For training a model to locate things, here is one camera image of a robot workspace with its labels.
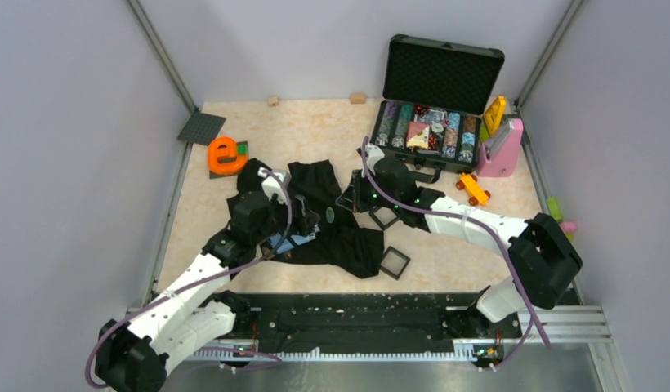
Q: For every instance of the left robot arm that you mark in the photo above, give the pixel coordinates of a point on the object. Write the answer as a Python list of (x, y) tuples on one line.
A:
[(140, 351)]

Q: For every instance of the small wooden block right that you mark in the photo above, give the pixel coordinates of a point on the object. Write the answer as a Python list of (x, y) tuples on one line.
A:
[(357, 98)]

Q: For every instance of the black square frame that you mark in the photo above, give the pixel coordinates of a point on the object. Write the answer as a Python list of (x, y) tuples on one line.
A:
[(383, 217), (394, 263)]

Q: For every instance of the black poker chip case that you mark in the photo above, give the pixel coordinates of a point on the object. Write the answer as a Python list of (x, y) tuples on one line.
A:
[(434, 94)]

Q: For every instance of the lower black square frame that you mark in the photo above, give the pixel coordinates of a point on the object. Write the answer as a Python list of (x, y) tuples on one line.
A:
[(394, 263)]

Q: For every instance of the green and pink toy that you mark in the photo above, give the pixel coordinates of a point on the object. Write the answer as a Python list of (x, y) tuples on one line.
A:
[(568, 227)]

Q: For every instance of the yellow toy car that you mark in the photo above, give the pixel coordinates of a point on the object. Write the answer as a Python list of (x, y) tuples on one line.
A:
[(477, 196)]

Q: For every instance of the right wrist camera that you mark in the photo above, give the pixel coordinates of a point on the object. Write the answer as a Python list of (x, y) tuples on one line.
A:
[(372, 155)]

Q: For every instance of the orange tape dispenser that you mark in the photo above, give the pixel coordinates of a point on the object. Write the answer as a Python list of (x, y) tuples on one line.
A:
[(224, 156)]

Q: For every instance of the dark grey lego baseplate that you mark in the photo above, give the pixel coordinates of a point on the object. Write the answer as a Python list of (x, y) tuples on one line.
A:
[(201, 128)]

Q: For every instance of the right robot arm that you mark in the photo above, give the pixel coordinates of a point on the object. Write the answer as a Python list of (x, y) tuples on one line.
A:
[(542, 262)]

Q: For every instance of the yellow toy piece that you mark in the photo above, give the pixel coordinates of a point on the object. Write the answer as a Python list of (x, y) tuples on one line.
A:
[(492, 118)]

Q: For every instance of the upper black square frame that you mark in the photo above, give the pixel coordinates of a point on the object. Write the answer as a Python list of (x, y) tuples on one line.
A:
[(383, 217)]

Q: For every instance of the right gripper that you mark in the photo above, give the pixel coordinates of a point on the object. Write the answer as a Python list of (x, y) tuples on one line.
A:
[(355, 195)]

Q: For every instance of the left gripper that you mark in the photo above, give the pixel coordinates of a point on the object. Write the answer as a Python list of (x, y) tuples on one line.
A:
[(305, 219)]

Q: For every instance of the pink box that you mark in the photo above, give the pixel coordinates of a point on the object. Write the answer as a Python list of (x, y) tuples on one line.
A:
[(499, 154)]

